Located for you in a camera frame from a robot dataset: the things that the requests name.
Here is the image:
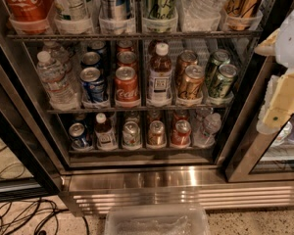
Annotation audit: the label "clear plastic bin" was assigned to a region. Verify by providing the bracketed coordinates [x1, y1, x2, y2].
[104, 204, 211, 235]

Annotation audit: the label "silver can bottom shelf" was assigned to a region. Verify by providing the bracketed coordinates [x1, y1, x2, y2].
[122, 121, 141, 150]

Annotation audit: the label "water bottle bottom shelf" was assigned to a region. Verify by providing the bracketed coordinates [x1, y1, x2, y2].
[194, 113, 221, 148]

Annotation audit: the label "coca-cola can top shelf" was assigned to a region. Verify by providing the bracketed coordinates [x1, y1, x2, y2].
[5, 0, 52, 34]

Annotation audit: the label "brown can bottom shelf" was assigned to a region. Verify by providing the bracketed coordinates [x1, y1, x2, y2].
[147, 120, 166, 147]

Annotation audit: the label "tea bottle shelf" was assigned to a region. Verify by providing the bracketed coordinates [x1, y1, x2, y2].
[94, 113, 117, 150]
[147, 42, 172, 107]

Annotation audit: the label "green lacroix can top shelf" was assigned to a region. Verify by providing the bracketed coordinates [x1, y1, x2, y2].
[142, 0, 178, 33]

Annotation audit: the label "front gold can middle shelf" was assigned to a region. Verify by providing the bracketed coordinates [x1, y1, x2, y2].
[176, 65, 205, 106]

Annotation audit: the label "silver blue can top shelf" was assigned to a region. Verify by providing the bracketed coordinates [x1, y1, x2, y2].
[99, 0, 136, 35]

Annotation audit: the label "middle wire shelf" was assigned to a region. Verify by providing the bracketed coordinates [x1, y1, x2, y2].
[47, 104, 230, 114]

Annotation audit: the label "rear green can middle shelf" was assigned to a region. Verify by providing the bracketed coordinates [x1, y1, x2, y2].
[205, 49, 230, 86]

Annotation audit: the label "fridge glass door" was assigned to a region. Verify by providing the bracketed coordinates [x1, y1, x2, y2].
[223, 0, 294, 183]
[0, 29, 62, 204]

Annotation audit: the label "steel fridge base grille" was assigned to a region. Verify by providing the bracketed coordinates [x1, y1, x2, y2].
[60, 166, 294, 216]

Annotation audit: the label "rear gold can middle shelf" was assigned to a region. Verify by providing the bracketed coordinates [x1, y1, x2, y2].
[174, 50, 198, 85]

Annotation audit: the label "tea bottle bottom shelf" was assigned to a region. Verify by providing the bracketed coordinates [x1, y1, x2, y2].
[94, 113, 117, 150]

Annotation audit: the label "front pepsi can middle shelf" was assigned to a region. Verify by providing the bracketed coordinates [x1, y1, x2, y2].
[79, 67, 108, 103]

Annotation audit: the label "water bottle top shelf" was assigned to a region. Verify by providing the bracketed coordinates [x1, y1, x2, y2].
[182, 0, 227, 32]

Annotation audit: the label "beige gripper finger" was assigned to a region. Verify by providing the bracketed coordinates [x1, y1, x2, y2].
[254, 28, 280, 57]
[262, 70, 294, 129]

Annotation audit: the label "fridge glass door right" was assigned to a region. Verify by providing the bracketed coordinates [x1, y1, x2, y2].
[223, 0, 294, 183]

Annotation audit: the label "red can bottom shelf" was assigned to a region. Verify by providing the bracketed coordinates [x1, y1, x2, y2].
[171, 119, 191, 146]

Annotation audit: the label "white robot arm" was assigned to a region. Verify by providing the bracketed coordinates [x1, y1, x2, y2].
[255, 10, 294, 134]

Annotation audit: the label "front coca-cola can middle shelf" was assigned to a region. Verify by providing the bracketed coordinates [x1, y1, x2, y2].
[115, 67, 140, 106]

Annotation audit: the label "orange can top shelf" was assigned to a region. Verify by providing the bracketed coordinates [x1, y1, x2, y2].
[224, 0, 263, 30]

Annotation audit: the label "silver green can top shelf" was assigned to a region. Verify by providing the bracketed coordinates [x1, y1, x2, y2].
[53, 0, 94, 34]

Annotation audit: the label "black floor cables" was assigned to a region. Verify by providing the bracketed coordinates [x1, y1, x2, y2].
[0, 198, 90, 235]

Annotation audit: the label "coca-cola can shelf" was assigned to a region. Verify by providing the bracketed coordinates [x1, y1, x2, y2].
[117, 51, 137, 70]
[115, 67, 140, 106]
[5, 0, 52, 34]

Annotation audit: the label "blue pepsi can bottom shelf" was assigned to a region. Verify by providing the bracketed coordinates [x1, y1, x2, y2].
[69, 122, 92, 149]

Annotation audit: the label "front green can middle shelf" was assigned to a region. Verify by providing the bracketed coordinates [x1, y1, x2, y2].
[208, 64, 238, 99]

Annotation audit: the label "tea bottle middle shelf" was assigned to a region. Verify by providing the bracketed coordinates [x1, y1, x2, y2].
[147, 42, 172, 107]

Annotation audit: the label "water bottle shelf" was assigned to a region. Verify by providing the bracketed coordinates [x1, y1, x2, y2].
[194, 113, 221, 148]
[182, 0, 227, 32]
[36, 51, 79, 111]

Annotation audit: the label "gold can shelf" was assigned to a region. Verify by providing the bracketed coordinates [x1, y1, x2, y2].
[174, 50, 198, 85]
[176, 65, 205, 106]

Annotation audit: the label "top wire shelf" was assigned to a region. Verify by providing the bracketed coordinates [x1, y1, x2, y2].
[7, 30, 262, 42]

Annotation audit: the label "water bottle middle shelf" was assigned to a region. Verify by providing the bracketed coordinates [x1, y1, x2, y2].
[36, 51, 79, 111]

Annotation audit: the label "fridge glass door left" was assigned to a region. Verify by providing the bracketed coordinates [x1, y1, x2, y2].
[0, 29, 62, 204]

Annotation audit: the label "wire shelf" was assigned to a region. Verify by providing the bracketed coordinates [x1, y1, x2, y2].
[7, 30, 262, 42]
[47, 104, 230, 114]

